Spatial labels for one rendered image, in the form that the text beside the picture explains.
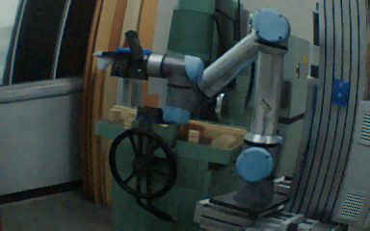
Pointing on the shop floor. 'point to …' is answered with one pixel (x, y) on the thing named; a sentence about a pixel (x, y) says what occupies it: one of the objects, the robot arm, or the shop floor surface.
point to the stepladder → (128, 89)
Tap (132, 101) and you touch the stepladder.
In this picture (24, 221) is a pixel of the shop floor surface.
